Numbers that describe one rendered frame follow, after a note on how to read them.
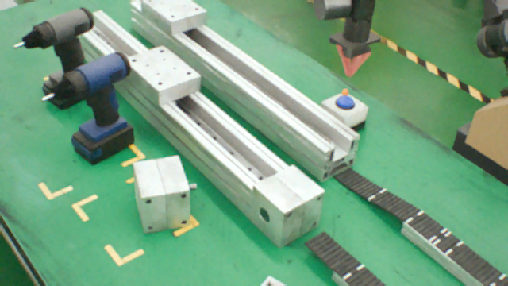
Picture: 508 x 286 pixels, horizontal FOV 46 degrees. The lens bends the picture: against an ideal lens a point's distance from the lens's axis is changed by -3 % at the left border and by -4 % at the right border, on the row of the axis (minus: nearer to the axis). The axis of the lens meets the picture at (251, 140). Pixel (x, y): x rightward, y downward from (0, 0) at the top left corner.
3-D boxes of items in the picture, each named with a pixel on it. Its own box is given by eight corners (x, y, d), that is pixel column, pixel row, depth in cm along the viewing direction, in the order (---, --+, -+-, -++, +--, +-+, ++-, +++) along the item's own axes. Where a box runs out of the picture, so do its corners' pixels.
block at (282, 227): (327, 221, 122) (334, 185, 116) (279, 249, 115) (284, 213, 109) (297, 195, 127) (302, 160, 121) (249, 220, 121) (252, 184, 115)
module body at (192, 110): (288, 199, 126) (292, 168, 120) (249, 220, 121) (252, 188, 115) (104, 36, 173) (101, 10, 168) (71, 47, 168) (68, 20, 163)
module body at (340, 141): (353, 164, 135) (359, 134, 130) (321, 183, 130) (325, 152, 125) (160, 19, 183) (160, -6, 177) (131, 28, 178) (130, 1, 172)
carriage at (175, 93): (201, 100, 141) (201, 75, 137) (159, 116, 136) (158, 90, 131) (163, 69, 151) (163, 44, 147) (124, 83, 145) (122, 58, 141)
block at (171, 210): (202, 223, 119) (202, 187, 113) (144, 233, 116) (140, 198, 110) (190, 189, 127) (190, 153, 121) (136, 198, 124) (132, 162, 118)
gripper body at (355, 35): (327, 43, 133) (332, 13, 128) (359, 32, 138) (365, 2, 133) (348, 56, 129) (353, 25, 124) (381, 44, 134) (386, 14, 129)
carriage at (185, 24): (206, 33, 166) (206, 10, 162) (171, 44, 160) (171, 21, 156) (175, 10, 175) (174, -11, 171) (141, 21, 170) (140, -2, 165)
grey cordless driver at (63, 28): (104, 90, 152) (97, 12, 138) (36, 124, 140) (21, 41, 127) (86, 79, 156) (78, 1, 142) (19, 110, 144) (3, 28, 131)
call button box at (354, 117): (364, 127, 146) (369, 106, 142) (336, 142, 141) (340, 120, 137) (341, 110, 151) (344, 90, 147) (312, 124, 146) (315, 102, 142)
